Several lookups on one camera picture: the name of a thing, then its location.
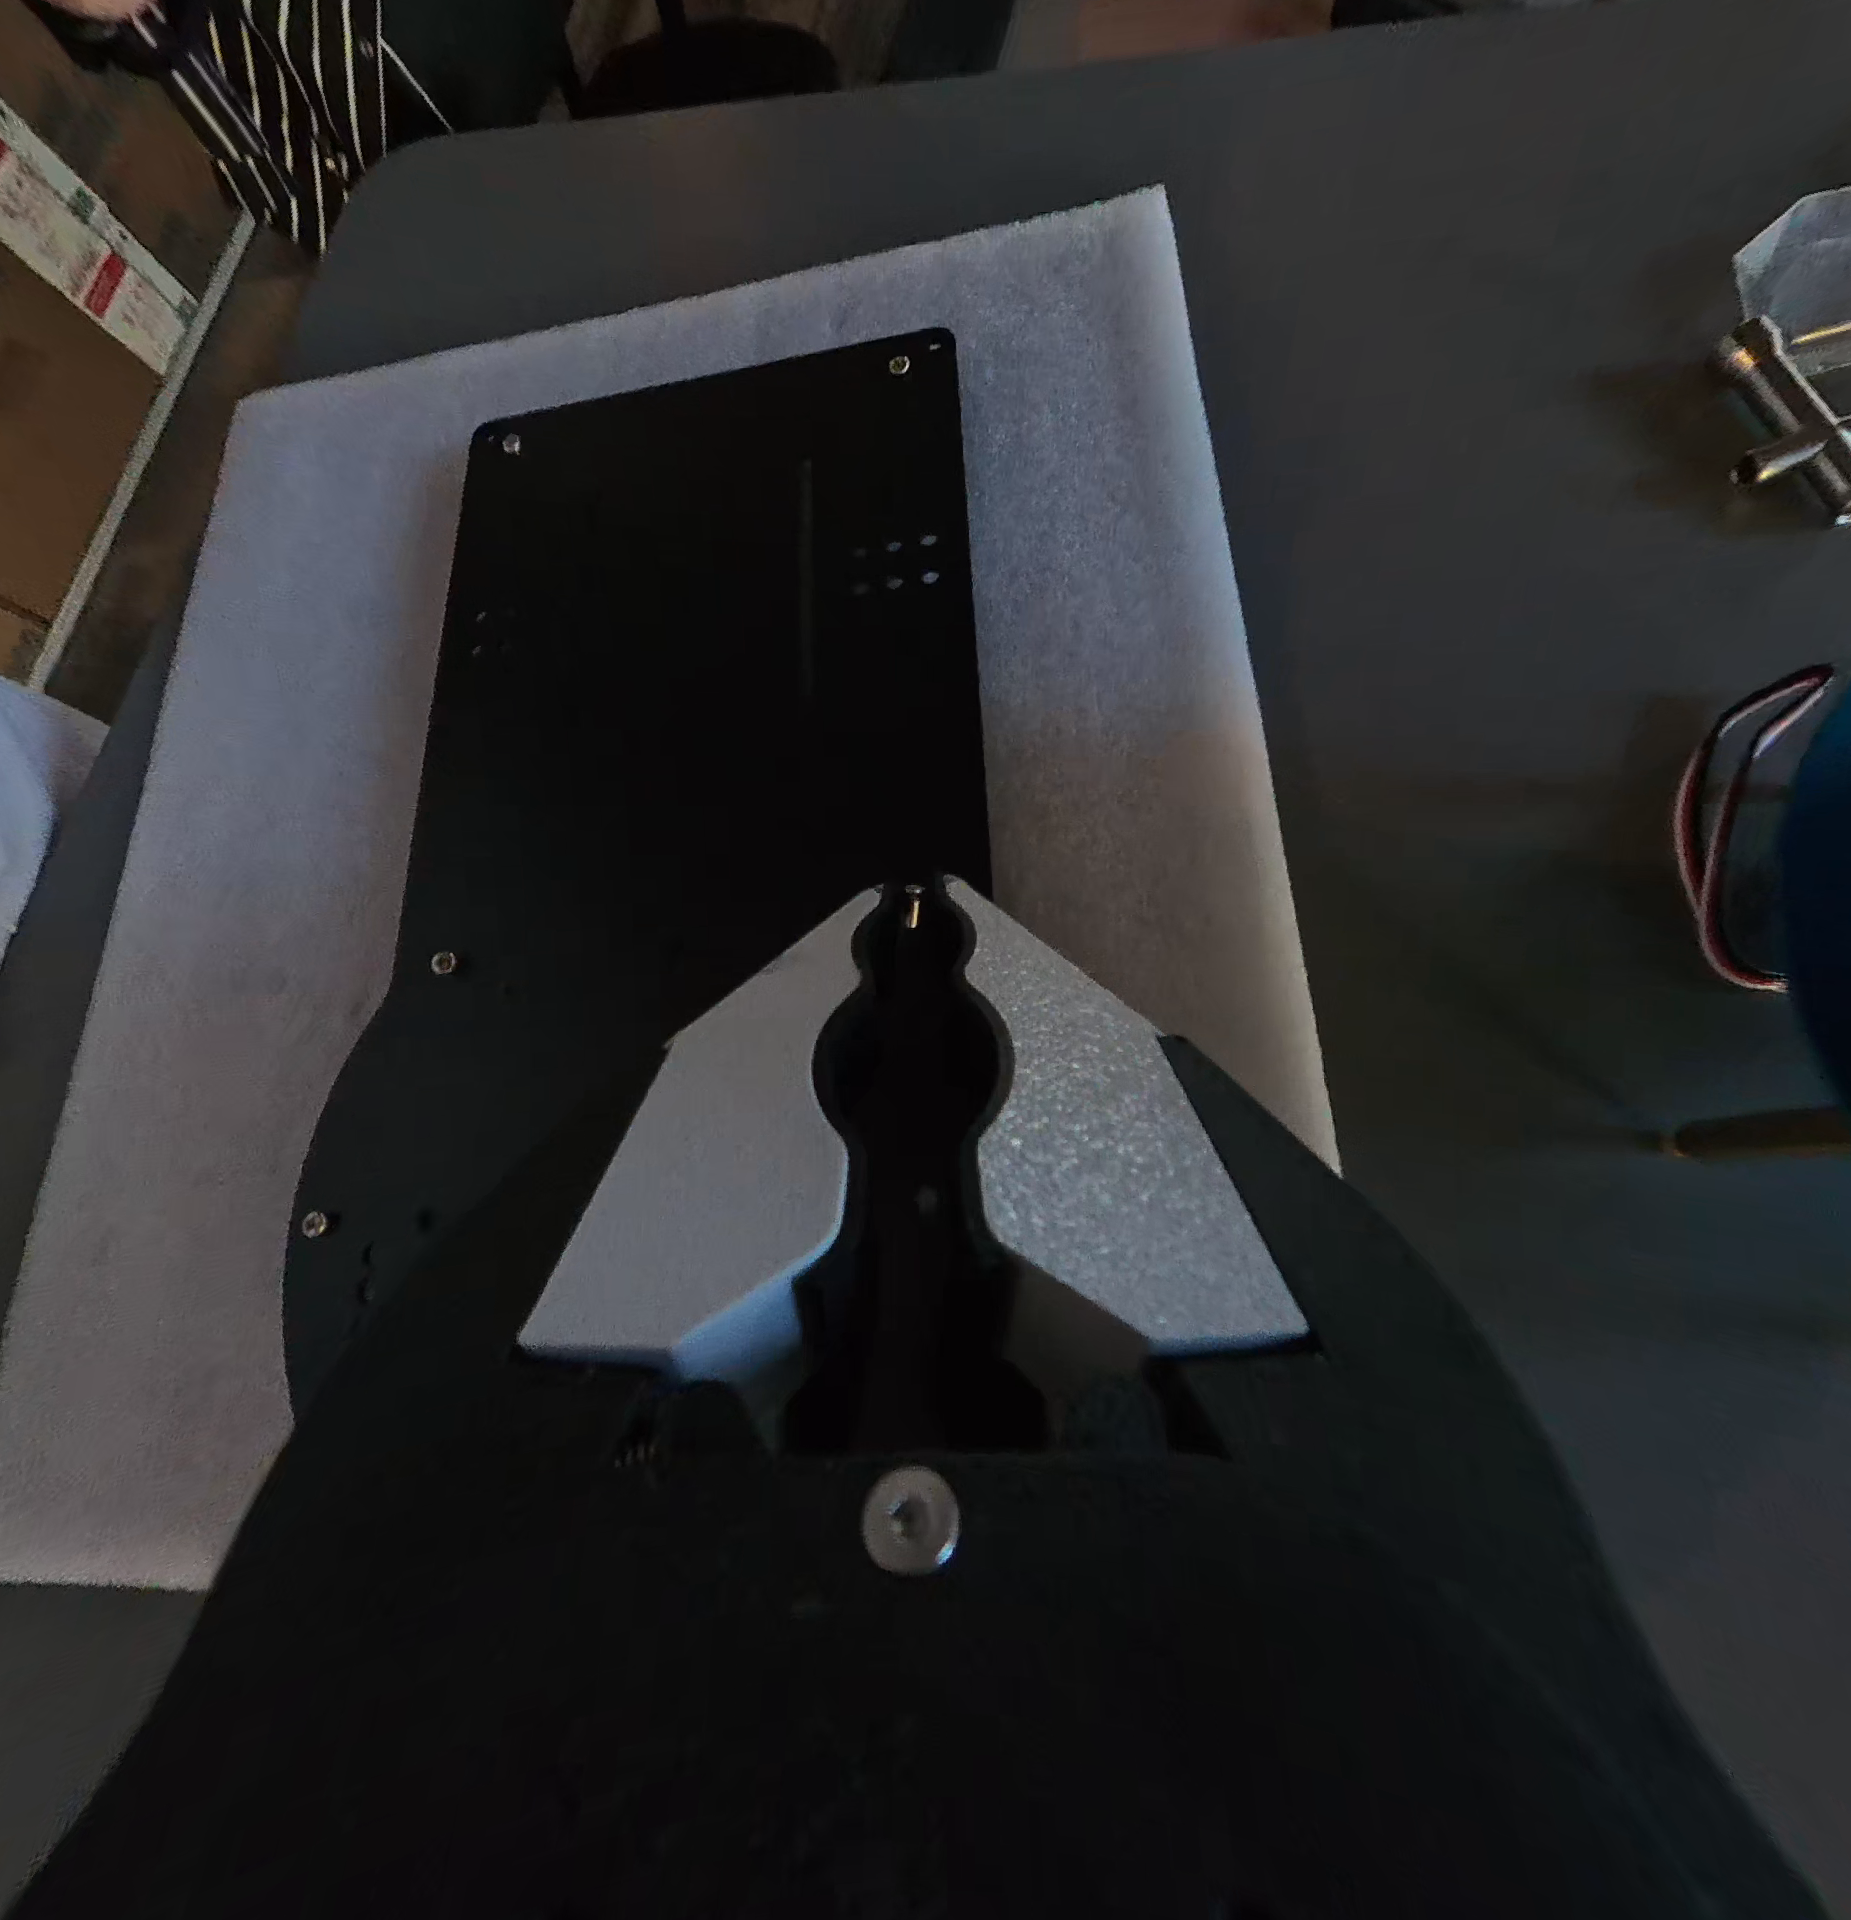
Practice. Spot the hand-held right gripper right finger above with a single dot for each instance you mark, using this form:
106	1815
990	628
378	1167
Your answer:
1120	1185

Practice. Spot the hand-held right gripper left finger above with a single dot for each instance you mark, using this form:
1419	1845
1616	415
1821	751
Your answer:
698	1200

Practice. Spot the black metal base plate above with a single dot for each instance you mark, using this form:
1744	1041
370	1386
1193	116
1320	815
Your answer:
685	675

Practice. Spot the blue toy robot arm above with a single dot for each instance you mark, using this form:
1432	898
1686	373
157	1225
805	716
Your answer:
1840	900

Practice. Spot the dark desk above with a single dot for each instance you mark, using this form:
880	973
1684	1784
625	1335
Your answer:
1466	451

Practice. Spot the white foam sheet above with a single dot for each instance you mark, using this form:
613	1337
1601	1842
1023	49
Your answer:
264	751

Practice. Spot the printed cardboard box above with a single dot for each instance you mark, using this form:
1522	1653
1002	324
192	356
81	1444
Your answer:
24	451

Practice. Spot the crumpled clear plastic wrap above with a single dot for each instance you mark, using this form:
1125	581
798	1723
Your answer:
1810	254

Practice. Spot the striped black white garment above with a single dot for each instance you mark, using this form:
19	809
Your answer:
281	105

